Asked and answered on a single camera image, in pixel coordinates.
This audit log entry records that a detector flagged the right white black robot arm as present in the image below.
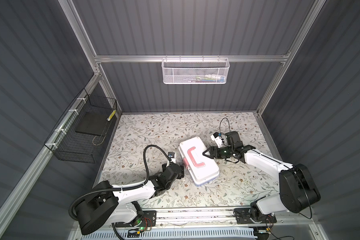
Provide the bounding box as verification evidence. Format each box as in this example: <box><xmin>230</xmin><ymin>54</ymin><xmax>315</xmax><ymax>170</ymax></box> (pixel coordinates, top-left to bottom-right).
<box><xmin>203</xmin><ymin>131</ymin><xmax>321</xmax><ymax>223</ymax></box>

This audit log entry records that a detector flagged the black foam pad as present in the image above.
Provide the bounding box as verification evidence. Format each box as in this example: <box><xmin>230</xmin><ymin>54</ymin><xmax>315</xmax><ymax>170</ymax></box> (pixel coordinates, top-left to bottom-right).
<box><xmin>75</xmin><ymin>112</ymin><xmax>110</xmax><ymax>137</ymax></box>

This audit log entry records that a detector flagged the yellow tag in cage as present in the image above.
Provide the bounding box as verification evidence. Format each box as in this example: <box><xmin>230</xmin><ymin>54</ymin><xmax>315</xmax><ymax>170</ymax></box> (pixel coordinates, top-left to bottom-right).
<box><xmin>107</xmin><ymin>110</ymin><xmax>117</xmax><ymax>122</ymax></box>

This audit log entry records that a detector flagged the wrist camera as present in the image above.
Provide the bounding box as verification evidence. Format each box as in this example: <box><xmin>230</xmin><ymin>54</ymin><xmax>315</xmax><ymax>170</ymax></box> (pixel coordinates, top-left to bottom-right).
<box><xmin>211</xmin><ymin>132</ymin><xmax>227</xmax><ymax>148</ymax></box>
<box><xmin>168</xmin><ymin>152</ymin><xmax>176</xmax><ymax>165</ymax></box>

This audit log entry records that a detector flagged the white wire mesh basket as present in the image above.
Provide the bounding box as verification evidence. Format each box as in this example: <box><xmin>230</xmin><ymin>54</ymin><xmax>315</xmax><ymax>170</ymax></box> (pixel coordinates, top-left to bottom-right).
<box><xmin>161</xmin><ymin>58</ymin><xmax>230</xmax><ymax>85</ymax></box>

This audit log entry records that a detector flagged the white blue tool box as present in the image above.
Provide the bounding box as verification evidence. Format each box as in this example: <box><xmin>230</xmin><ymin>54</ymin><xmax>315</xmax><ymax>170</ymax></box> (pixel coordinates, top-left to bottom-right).
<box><xmin>179</xmin><ymin>137</ymin><xmax>220</xmax><ymax>187</ymax></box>

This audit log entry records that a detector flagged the white vented cable duct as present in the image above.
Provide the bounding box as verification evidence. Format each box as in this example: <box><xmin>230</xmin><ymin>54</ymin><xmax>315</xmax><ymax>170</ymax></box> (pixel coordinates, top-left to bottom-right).
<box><xmin>80</xmin><ymin>227</ymin><xmax>259</xmax><ymax>240</ymax></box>

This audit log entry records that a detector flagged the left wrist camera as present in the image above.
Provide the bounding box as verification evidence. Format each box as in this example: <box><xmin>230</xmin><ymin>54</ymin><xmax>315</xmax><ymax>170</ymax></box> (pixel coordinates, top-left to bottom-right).
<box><xmin>168</xmin><ymin>152</ymin><xmax>176</xmax><ymax>165</ymax></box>

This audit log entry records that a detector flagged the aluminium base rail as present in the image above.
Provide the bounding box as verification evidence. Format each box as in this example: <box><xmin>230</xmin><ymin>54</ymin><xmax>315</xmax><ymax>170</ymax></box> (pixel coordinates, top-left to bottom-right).
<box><xmin>74</xmin><ymin>206</ymin><xmax>319</xmax><ymax>229</ymax></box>

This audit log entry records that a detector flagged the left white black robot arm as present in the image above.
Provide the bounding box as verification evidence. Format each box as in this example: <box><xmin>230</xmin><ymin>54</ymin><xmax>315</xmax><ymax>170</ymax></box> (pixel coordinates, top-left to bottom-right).
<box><xmin>68</xmin><ymin>145</ymin><xmax>185</xmax><ymax>236</ymax></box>

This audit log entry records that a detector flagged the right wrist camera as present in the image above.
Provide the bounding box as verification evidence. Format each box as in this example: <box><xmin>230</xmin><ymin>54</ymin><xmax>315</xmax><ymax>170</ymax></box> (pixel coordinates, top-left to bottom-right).
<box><xmin>211</xmin><ymin>132</ymin><xmax>227</xmax><ymax>148</ymax></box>

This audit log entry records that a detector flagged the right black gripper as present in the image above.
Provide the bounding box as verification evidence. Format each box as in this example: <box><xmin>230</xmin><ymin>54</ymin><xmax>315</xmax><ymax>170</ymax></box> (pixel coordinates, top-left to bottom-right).
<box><xmin>202</xmin><ymin>146</ymin><xmax>233</xmax><ymax>159</ymax></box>

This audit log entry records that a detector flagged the black wire cage basket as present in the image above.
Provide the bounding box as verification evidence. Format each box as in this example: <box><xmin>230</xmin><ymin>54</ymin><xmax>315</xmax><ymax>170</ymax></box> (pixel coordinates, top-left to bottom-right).
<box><xmin>45</xmin><ymin>90</ymin><xmax>118</xmax><ymax>164</ymax></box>

